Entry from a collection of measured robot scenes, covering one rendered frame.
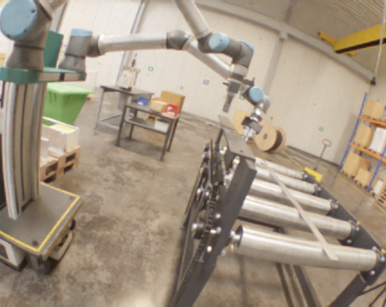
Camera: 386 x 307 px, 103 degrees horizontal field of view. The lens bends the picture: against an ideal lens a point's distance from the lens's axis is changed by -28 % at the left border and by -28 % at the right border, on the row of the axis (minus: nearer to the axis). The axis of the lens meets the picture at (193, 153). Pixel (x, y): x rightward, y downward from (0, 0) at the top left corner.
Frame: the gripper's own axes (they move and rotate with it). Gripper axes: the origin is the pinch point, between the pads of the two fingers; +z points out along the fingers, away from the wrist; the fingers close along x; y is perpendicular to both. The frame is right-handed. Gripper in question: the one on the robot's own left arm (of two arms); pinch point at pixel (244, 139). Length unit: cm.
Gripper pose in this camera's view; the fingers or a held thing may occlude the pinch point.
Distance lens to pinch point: 133.4
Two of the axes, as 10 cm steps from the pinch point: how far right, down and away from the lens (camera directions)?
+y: 0.8, -2.3, -9.7
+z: -5.3, 8.2, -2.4
